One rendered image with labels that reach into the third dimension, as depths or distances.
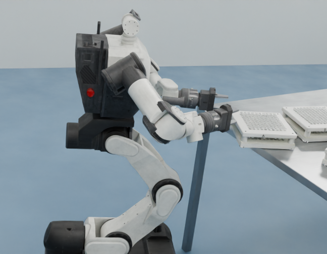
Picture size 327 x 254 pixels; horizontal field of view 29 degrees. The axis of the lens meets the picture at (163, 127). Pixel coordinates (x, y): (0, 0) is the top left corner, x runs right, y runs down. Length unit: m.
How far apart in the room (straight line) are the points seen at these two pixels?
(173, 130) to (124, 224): 0.79
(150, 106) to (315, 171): 0.79
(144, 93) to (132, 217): 0.81
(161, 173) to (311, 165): 0.65
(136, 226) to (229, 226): 0.97
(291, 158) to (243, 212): 1.25
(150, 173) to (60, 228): 0.49
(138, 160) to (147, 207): 0.27
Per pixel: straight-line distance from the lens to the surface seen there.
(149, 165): 2.78
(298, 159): 2.74
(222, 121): 2.63
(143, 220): 2.93
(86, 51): 2.51
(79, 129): 2.68
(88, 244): 2.92
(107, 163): 4.27
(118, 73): 2.37
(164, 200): 2.83
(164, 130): 2.27
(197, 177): 3.25
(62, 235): 2.94
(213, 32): 6.39
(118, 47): 2.54
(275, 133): 2.77
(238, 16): 6.47
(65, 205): 3.78
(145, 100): 2.28
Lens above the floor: 1.98
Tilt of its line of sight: 24 degrees down
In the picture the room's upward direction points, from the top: 7 degrees clockwise
